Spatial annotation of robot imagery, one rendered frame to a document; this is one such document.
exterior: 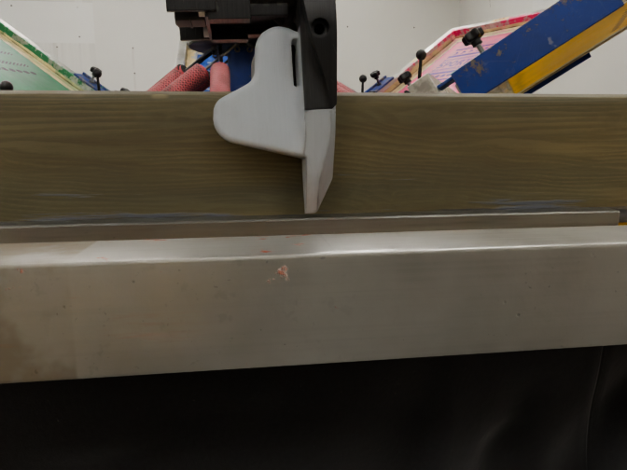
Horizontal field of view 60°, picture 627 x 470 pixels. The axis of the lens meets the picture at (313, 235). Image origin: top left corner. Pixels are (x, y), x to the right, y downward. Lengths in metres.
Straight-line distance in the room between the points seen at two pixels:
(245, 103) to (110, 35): 4.81
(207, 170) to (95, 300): 0.13
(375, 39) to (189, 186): 4.87
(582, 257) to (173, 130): 0.20
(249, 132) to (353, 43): 4.82
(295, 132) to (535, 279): 0.14
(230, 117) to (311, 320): 0.13
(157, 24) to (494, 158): 4.78
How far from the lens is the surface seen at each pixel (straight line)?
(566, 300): 0.21
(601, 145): 0.36
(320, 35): 0.27
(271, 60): 0.28
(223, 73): 1.41
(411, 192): 0.31
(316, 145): 0.27
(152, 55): 5.00
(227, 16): 0.28
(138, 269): 0.17
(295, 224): 0.28
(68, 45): 5.14
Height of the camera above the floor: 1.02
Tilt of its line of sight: 9 degrees down
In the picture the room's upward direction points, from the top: straight up
